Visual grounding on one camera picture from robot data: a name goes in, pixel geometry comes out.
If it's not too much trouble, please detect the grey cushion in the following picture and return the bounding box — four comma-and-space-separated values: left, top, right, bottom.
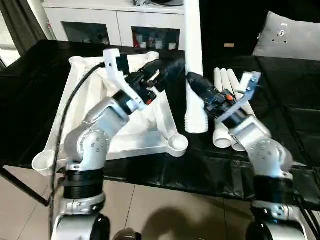
252, 11, 320, 61

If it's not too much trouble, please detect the black metal frame bar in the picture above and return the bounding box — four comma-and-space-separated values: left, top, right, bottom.
0, 167, 52, 207

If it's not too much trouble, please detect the white plastic table top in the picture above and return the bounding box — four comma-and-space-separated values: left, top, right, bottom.
32, 50, 190, 177

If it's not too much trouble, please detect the black sofa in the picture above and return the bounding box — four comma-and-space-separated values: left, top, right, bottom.
200, 0, 320, 58

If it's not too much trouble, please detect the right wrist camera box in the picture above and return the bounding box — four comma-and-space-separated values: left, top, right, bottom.
217, 71, 262, 126

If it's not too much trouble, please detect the black work mat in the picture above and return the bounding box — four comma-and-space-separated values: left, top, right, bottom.
0, 39, 320, 211

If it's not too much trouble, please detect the grey curtain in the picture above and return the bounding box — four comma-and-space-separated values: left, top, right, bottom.
0, 0, 56, 58

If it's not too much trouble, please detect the white glass-door cabinet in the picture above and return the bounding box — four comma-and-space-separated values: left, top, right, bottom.
42, 0, 186, 51

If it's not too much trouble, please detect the dark cabled device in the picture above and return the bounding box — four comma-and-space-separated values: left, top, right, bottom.
132, 0, 186, 7

